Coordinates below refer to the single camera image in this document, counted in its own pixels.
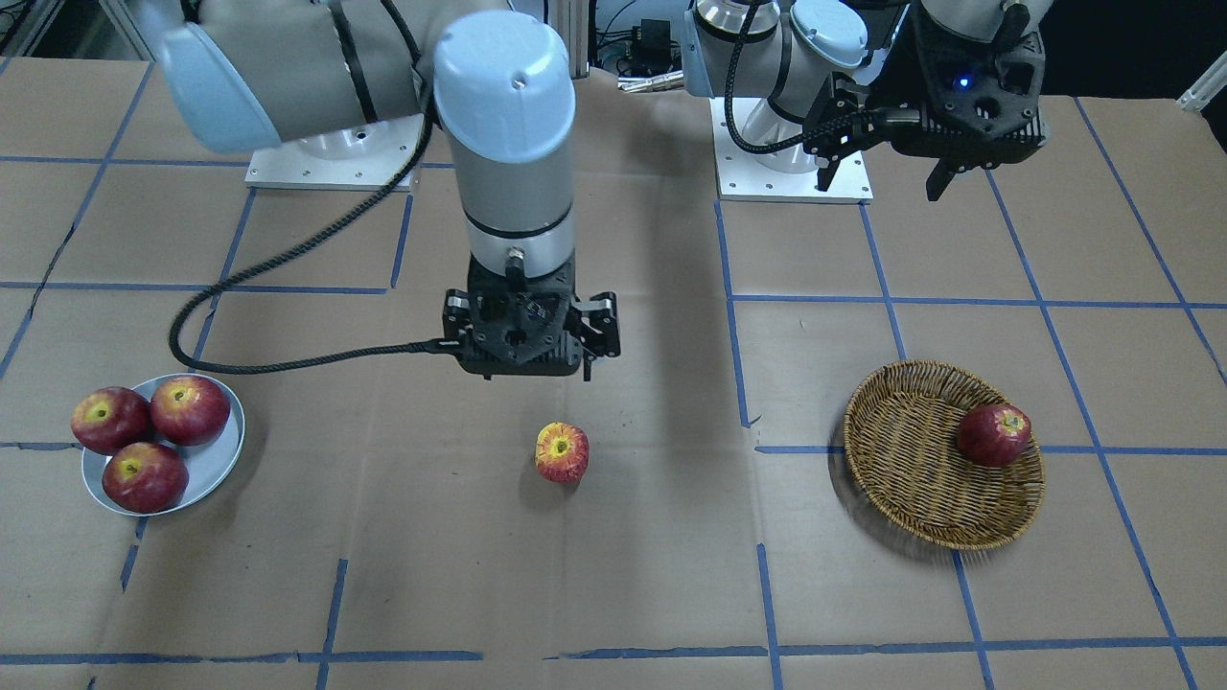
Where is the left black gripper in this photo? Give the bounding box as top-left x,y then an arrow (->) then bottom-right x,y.
802,76 -> 960,203

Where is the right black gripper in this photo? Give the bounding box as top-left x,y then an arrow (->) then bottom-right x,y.
442,289 -> 622,381

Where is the red yellow apple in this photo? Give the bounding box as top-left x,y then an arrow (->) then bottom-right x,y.
534,421 -> 589,485

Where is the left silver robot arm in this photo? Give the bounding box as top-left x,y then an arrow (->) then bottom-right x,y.
681,1 -> 1049,203

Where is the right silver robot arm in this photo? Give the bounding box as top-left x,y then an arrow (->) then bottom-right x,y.
157,1 -> 622,379

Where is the dark red apple in basket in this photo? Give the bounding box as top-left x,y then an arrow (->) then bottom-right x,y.
955,403 -> 1031,469

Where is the light blue plate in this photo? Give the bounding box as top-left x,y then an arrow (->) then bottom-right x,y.
81,373 -> 245,517

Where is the red apple top of plate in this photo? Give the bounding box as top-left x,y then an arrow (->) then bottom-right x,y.
150,374 -> 231,447

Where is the red apple of plate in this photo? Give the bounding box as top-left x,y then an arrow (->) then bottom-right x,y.
102,442 -> 190,514
150,374 -> 231,447

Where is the red apple bottom of plate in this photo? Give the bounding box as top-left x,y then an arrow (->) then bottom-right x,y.
102,442 -> 190,514

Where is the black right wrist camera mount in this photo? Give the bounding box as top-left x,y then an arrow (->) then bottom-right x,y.
455,257 -> 583,379

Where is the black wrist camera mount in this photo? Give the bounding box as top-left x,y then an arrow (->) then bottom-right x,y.
885,1 -> 1052,169
455,257 -> 583,379

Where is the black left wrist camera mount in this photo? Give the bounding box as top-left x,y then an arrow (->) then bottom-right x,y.
885,1 -> 1052,169

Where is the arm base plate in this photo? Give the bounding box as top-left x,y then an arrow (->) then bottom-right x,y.
709,98 -> 875,204
245,114 -> 425,192

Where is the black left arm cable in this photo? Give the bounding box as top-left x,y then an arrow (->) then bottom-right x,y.
723,0 -> 902,155

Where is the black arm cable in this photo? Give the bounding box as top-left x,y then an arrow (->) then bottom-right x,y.
169,86 -> 461,376
723,0 -> 902,155

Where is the aluminium frame post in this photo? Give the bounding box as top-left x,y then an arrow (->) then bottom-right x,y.
558,0 -> 596,80

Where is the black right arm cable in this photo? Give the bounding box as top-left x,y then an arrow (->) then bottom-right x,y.
169,86 -> 461,376

